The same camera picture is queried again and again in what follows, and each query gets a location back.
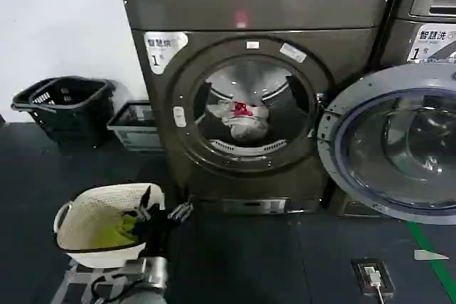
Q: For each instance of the grey machine with printed label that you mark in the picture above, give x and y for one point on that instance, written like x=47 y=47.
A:
x=436 y=1

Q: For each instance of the black plastic basket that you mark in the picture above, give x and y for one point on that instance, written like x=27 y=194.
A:
x=22 y=99
x=82 y=115

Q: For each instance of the dark cloth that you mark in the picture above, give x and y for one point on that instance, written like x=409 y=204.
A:
x=137 y=232

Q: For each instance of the round glass dryer door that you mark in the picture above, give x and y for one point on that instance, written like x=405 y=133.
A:
x=402 y=147

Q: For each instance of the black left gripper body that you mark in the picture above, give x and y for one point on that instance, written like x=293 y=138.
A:
x=158 y=236

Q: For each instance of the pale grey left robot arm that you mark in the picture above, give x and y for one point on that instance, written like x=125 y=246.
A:
x=149 y=279

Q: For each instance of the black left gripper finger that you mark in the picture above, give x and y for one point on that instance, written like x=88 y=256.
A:
x=180 y=211
x=145 y=200

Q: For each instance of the black floor socket box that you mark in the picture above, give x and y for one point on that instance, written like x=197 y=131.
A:
x=388 y=275

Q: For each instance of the green floor tape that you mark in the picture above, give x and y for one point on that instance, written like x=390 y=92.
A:
x=432 y=257

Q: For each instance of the white cloth with red print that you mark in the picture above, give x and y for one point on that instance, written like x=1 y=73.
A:
x=246 y=122

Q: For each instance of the white laundry basket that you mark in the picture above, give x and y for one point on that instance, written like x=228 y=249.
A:
x=103 y=204

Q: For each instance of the green cloth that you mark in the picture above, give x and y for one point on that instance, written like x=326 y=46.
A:
x=110 y=229

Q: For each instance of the grey metal basket stand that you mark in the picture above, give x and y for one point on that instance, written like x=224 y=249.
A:
x=76 y=282

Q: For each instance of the grey front-load dryer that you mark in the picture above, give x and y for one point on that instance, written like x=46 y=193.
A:
x=256 y=5

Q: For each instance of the grey plastic crate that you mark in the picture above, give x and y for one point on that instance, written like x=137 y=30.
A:
x=133 y=129

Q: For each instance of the white arrow floor sticker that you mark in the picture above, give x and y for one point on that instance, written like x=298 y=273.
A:
x=427 y=255

